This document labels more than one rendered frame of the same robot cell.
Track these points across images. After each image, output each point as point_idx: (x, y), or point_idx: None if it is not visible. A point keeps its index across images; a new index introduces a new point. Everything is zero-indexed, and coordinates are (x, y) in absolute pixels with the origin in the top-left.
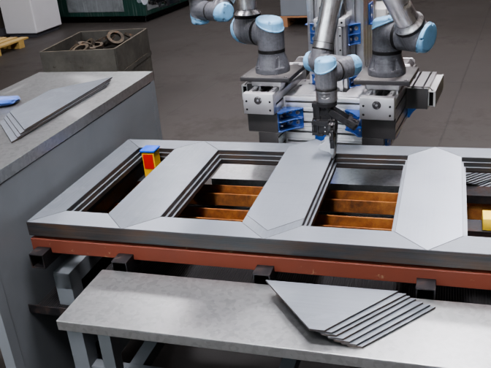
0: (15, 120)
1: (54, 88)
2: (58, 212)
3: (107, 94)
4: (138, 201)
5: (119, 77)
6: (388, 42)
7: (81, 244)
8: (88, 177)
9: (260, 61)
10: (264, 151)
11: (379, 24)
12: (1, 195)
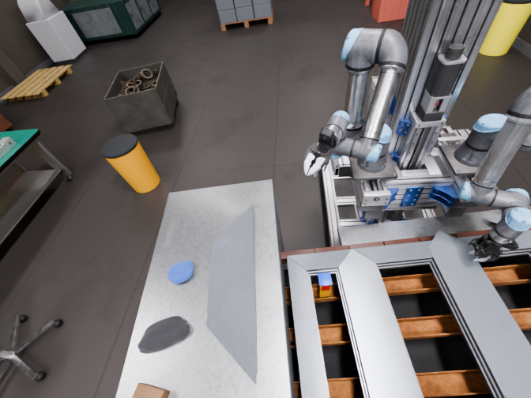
0: (226, 326)
1: (207, 228)
2: None
3: (267, 236)
4: (383, 384)
5: (250, 195)
6: None
7: None
8: (301, 339)
9: (369, 163)
10: (415, 259)
11: (494, 130)
12: None
